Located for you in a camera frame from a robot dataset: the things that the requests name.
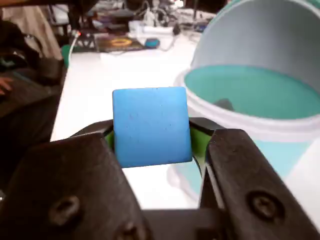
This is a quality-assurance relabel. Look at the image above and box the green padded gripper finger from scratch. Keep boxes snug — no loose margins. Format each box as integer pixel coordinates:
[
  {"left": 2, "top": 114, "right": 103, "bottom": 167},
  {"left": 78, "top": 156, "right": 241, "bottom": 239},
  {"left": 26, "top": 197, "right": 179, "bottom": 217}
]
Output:
[{"left": 189, "top": 116, "right": 320, "bottom": 240}]

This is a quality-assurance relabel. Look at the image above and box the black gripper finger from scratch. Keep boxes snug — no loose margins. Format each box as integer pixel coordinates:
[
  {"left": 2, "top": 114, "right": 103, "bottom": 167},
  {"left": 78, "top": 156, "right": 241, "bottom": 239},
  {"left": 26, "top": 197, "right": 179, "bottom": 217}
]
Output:
[{"left": 0, "top": 119, "right": 153, "bottom": 240}]

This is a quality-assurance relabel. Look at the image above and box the blue lego block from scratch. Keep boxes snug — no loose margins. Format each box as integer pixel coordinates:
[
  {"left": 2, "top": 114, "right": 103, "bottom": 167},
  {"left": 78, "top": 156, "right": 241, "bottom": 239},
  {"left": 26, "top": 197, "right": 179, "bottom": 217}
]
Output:
[{"left": 111, "top": 86, "right": 193, "bottom": 169}]

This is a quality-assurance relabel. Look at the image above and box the teal whale shaped bin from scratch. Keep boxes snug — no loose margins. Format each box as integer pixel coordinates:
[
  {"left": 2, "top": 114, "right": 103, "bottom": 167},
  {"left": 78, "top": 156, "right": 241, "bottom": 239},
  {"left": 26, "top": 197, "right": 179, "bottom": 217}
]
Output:
[{"left": 166, "top": 0, "right": 320, "bottom": 204}]

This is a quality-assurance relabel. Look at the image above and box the person's bare hand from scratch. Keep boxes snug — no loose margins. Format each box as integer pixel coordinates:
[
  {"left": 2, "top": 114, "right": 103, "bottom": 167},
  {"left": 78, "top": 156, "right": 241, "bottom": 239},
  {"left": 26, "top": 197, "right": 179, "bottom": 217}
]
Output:
[{"left": 0, "top": 76, "right": 14, "bottom": 95}]

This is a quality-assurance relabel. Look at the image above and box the green table clamp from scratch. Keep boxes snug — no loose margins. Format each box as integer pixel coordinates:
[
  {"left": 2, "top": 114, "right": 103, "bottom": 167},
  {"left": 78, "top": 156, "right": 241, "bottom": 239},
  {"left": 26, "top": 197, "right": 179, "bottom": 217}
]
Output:
[{"left": 60, "top": 44, "right": 73, "bottom": 69}]

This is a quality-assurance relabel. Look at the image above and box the blue round gadget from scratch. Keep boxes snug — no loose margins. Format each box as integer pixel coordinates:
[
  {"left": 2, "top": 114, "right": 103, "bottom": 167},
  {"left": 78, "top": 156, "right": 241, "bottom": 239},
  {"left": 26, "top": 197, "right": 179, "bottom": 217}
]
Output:
[{"left": 145, "top": 37, "right": 161, "bottom": 49}]

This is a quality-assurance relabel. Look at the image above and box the white power strip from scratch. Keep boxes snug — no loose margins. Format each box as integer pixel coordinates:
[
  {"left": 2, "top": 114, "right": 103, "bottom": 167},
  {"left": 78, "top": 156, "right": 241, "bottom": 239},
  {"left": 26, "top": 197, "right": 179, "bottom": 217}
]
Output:
[{"left": 128, "top": 20, "right": 176, "bottom": 36}]

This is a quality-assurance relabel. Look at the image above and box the dark book with orange ring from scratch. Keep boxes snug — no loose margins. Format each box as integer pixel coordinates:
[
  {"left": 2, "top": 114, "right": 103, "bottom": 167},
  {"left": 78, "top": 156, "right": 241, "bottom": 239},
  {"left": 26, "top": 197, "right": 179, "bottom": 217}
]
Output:
[{"left": 95, "top": 35, "right": 146, "bottom": 53}]

